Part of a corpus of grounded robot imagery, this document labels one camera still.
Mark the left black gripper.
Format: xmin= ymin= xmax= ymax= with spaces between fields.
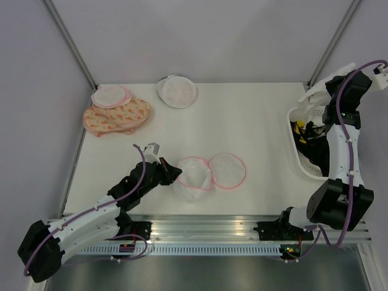
xmin=139 ymin=157 xmax=182 ymax=197

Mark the pink trimmed mesh laundry bag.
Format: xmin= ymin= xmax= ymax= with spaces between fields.
xmin=172 ymin=153 xmax=247 ymax=202

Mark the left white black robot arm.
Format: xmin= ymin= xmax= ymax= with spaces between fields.
xmin=17 ymin=158 xmax=182 ymax=283

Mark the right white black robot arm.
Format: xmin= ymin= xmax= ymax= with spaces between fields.
xmin=276 ymin=70 xmax=374 ymax=239

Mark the orange patterned laundry bag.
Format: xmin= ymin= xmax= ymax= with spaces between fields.
xmin=83 ymin=98 xmax=152 ymax=137

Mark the white mesh laundry bag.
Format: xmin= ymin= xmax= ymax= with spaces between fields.
xmin=155 ymin=75 xmax=197 ymax=109

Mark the small pink mesh laundry bag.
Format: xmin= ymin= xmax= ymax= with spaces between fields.
xmin=91 ymin=85 xmax=132 ymax=109

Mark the white plastic perforated basket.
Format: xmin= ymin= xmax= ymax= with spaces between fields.
xmin=286 ymin=105 xmax=327 ymax=181

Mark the yellow black item in basket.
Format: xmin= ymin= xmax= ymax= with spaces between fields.
xmin=290 ymin=120 xmax=307 ymax=144

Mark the black garment in basket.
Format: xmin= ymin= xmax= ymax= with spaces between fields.
xmin=296 ymin=121 xmax=329 ymax=176

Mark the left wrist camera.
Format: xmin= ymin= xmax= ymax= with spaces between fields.
xmin=143 ymin=142 xmax=159 ymax=163

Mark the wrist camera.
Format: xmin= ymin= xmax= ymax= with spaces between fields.
xmin=143 ymin=142 xmax=159 ymax=163
xmin=370 ymin=64 xmax=388 ymax=91

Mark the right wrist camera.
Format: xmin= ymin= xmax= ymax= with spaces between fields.
xmin=370 ymin=64 xmax=388 ymax=91

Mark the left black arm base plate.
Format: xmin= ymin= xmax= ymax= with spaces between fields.
xmin=109 ymin=220 xmax=152 ymax=242

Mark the aluminium mounting rail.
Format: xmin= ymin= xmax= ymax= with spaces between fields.
xmin=42 ymin=213 xmax=373 ymax=243

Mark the white slotted cable duct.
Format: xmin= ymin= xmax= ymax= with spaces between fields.
xmin=80 ymin=242 xmax=281 ymax=256

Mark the right aluminium frame post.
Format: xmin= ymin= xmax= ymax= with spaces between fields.
xmin=303 ymin=0 xmax=363 ymax=91

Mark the aluminium frame post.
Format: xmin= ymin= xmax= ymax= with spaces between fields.
xmin=41 ymin=0 xmax=98 ymax=92
xmin=303 ymin=0 xmax=363 ymax=91

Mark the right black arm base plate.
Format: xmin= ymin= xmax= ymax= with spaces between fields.
xmin=253 ymin=210 xmax=313 ymax=241

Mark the left aluminium frame post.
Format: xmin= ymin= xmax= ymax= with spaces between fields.
xmin=41 ymin=0 xmax=98 ymax=92

